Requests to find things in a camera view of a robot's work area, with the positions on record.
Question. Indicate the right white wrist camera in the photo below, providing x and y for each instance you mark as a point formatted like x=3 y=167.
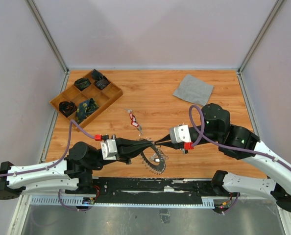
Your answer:
x=180 y=134

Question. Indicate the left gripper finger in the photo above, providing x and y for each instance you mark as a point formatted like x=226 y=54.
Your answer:
x=128 y=154
x=136 y=144

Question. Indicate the metal disc keyring holder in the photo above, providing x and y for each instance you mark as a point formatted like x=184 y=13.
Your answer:
x=148 y=156

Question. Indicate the black rolled belt fabric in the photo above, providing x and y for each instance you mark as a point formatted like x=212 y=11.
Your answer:
x=67 y=108

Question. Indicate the blue patterned folded fabric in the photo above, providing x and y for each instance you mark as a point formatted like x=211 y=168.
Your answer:
x=85 y=109

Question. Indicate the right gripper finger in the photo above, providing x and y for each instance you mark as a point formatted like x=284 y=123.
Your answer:
x=168 y=144
x=164 y=139

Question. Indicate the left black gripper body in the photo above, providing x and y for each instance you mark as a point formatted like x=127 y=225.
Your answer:
x=129 y=162

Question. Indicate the wooden compartment tray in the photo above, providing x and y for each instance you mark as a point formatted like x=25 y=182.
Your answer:
x=104 y=98

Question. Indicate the dark green rolled fabric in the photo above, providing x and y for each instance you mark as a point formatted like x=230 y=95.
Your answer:
x=82 y=83

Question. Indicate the dark rolled fabric back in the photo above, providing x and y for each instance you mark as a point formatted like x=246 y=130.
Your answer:
x=96 y=75

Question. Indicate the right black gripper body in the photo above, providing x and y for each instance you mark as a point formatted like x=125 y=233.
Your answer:
x=195 y=136

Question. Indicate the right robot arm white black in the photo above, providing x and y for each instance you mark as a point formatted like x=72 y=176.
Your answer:
x=238 y=143

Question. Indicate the red key tag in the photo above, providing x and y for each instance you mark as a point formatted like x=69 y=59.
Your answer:
x=135 y=124
x=132 y=117

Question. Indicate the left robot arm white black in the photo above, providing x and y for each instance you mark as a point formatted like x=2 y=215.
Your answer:
x=72 y=173

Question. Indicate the grey slotted cable duct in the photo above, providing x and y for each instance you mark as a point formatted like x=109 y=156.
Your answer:
x=80 y=201

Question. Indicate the black key tag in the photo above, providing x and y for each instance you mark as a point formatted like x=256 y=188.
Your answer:
x=157 y=159

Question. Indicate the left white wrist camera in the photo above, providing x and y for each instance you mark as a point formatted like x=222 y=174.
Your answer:
x=109 y=150

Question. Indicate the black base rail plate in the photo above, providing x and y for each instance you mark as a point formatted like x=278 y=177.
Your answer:
x=149 y=190

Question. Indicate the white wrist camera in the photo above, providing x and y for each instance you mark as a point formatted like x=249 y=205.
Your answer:
x=180 y=134
x=109 y=150

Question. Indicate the grey cloth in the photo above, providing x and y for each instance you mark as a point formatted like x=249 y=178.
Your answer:
x=193 y=90

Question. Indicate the dark rolled fabric right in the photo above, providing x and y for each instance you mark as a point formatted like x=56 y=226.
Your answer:
x=101 y=84

